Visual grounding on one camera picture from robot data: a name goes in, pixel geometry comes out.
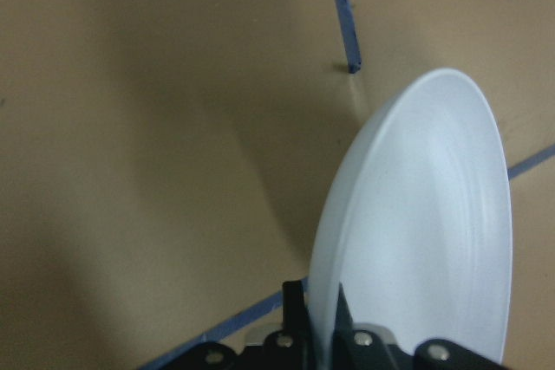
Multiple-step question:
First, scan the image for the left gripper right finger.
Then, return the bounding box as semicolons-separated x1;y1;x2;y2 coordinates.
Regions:
330;284;506;370

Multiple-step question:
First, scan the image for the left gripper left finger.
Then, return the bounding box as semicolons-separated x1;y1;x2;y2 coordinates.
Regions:
147;279;317;369

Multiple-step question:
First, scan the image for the blue plate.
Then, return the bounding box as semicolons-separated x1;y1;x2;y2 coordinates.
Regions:
308;68;513;368

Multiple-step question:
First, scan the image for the brown paper table cover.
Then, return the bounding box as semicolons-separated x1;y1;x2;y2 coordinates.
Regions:
1;0;554;369

